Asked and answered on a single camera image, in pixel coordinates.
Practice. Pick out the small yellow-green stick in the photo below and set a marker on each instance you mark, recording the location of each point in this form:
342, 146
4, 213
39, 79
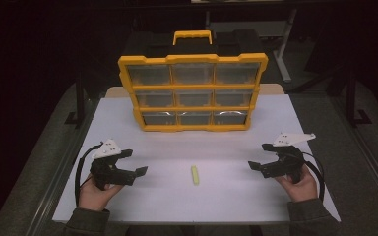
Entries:
195, 175

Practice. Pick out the black metal stand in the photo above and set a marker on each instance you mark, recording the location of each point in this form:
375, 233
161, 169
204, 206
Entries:
351, 98
79, 98

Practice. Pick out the white metal stand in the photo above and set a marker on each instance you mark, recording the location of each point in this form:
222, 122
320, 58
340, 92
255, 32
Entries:
283, 46

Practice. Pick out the clear plastic drawer bin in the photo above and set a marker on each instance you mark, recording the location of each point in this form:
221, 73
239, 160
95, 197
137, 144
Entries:
237, 73

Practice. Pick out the person's left hand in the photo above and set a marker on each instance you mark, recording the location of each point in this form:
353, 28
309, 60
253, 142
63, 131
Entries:
93, 196

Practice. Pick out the person's right hand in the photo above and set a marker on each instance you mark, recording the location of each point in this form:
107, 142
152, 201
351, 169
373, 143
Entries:
300, 188

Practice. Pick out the yellow black organizer cabinet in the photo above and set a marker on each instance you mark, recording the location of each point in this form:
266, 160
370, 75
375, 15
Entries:
193, 88

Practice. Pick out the set of clear drawers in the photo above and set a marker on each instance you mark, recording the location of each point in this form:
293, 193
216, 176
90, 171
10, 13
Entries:
154, 98

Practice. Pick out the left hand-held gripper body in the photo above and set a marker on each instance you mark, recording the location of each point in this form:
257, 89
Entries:
107, 151

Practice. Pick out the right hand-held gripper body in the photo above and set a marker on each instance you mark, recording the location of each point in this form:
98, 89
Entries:
288, 160

